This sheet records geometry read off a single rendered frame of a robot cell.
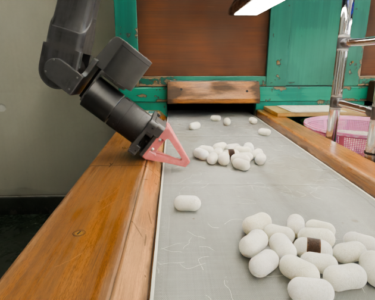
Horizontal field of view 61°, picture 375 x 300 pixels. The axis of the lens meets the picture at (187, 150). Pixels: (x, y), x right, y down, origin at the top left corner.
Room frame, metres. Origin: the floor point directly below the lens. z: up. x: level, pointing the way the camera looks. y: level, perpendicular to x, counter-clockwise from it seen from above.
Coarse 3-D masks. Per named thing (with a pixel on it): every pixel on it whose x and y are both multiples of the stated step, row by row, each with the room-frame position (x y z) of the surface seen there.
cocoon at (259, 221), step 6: (252, 216) 0.32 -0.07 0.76; (258, 216) 0.32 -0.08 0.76; (264, 216) 0.32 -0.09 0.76; (246, 222) 0.31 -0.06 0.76; (252, 222) 0.31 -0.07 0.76; (258, 222) 0.31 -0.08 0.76; (264, 222) 0.32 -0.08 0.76; (270, 222) 0.32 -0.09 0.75; (246, 228) 0.31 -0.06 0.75; (252, 228) 0.31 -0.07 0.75; (258, 228) 0.31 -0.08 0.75; (246, 234) 0.31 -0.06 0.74
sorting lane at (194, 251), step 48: (192, 144) 0.71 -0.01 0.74; (240, 144) 0.71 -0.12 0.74; (288, 144) 0.71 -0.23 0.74; (192, 192) 0.43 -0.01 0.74; (240, 192) 0.43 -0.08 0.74; (288, 192) 0.43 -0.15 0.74; (336, 192) 0.43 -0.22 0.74; (192, 240) 0.31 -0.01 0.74; (336, 240) 0.31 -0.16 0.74; (192, 288) 0.23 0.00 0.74; (240, 288) 0.23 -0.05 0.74
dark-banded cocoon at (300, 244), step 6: (300, 240) 0.27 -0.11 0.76; (306, 240) 0.27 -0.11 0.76; (324, 240) 0.27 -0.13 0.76; (300, 246) 0.27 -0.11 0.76; (306, 246) 0.27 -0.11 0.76; (324, 246) 0.26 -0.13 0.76; (330, 246) 0.27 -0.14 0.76; (300, 252) 0.27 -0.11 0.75; (324, 252) 0.26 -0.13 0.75; (330, 252) 0.26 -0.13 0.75
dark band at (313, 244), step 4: (308, 240) 0.27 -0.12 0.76; (312, 240) 0.27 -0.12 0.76; (316, 240) 0.27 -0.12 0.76; (320, 240) 0.27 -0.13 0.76; (308, 244) 0.27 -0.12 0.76; (312, 244) 0.27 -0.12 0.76; (316, 244) 0.27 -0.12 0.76; (320, 244) 0.27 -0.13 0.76; (308, 248) 0.27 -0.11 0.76; (312, 248) 0.27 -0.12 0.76; (316, 248) 0.26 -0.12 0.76; (320, 248) 0.26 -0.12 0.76; (320, 252) 0.26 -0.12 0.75
